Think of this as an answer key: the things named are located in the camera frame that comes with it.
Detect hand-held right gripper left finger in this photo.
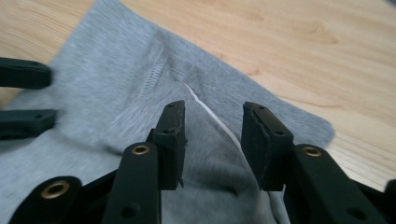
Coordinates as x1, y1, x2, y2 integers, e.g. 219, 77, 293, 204
146, 100, 188, 191

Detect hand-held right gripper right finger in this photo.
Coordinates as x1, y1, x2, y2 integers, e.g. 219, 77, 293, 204
241, 101, 295, 192

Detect grey pants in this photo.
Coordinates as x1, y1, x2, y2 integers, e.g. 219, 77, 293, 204
0, 0, 336, 224

